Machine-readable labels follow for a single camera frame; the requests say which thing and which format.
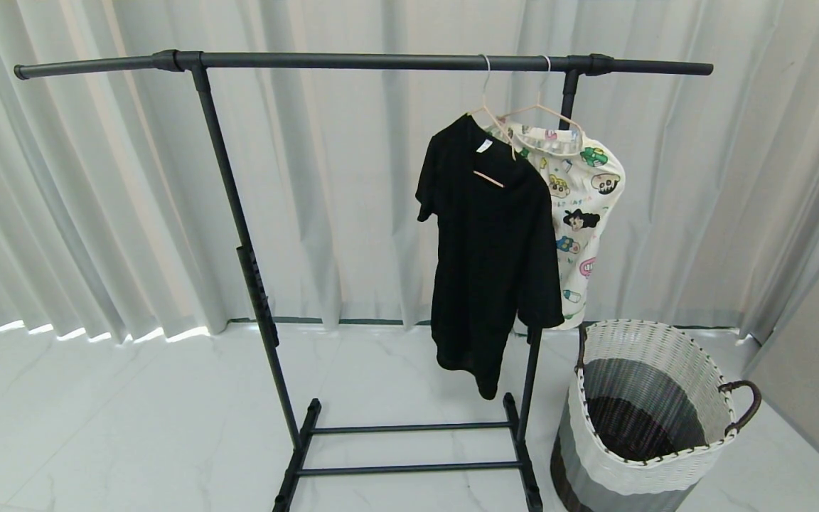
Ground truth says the black sleeveless shirt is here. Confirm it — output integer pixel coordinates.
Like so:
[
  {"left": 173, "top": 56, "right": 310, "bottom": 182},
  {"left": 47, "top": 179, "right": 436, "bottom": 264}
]
[{"left": 414, "top": 113, "right": 566, "bottom": 401}]

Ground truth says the pink clothes hanger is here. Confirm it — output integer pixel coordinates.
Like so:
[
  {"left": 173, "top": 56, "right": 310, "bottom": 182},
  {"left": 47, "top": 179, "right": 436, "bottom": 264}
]
[
  {"left": 499, "top": 55, "right": 585, "bottom": 137},
  {"left": 466, "top": 54, "right": 518, "bottom": 189}
]

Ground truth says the cream printed garment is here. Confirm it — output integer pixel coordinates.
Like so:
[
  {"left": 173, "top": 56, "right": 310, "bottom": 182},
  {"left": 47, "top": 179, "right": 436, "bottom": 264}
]
[{"left": 486, "top": 119, "right": 626, "bottom": 331}]

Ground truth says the black clothes rack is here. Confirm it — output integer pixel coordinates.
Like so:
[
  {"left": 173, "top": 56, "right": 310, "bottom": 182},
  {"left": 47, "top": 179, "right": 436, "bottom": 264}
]
[{"left": 13, "top": 49, "right": 714, "bottom": 512}]

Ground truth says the white laundry basket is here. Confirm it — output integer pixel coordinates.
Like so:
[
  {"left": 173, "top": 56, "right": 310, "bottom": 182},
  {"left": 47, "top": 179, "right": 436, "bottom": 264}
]
[{"left": 550, "top": 318, "right": 764, "bottom": 512}]

